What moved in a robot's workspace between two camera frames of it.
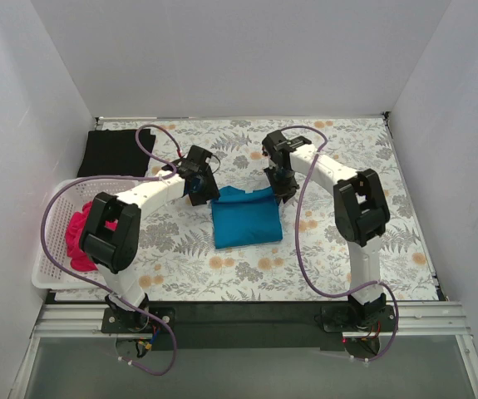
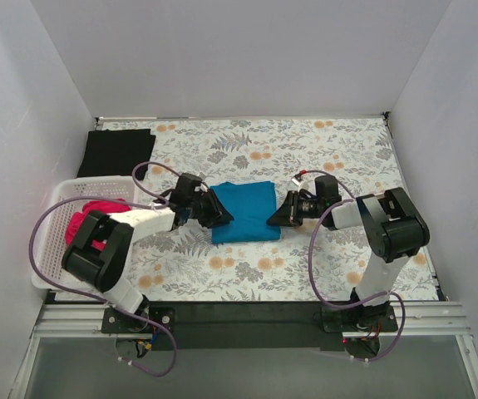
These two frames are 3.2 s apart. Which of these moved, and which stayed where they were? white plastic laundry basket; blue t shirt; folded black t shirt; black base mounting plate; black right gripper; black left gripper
Moved: black left gripper; black right gripper
Stayed: folded black t shirt; black base mounting plate; blue t shirt; white plastic laundry basket
